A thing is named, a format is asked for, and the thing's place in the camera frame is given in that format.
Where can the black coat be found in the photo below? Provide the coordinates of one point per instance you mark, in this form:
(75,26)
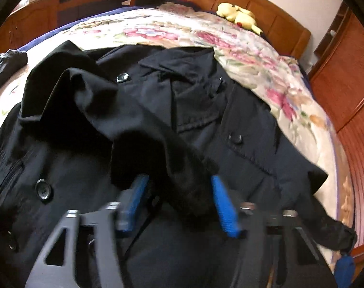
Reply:
(170,111)

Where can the blue cloth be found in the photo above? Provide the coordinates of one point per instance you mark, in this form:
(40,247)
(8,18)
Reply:
(345,270)

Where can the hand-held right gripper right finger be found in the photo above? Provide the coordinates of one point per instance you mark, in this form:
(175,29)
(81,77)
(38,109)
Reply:
(224,207)

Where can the wooden desk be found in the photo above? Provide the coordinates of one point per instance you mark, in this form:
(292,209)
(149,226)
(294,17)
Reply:
(35,18)

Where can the floral blanket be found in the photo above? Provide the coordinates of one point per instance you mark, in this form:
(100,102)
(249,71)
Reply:
(245,57)

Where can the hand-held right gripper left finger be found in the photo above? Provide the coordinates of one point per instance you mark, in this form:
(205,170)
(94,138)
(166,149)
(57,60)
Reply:
(134,201)

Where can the wooden headboard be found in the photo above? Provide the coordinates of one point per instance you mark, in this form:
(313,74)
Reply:
(275,21)

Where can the yellow plush toy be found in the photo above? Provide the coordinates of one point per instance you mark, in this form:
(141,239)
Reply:
(230,10)

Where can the dark blue bed sheet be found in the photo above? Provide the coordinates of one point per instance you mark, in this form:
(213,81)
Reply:
(50,36)

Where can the dark garment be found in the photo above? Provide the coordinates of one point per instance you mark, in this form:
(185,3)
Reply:
(5,66)

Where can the wooden louvered wardrobe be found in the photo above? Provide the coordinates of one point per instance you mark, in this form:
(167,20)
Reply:
(349,96)

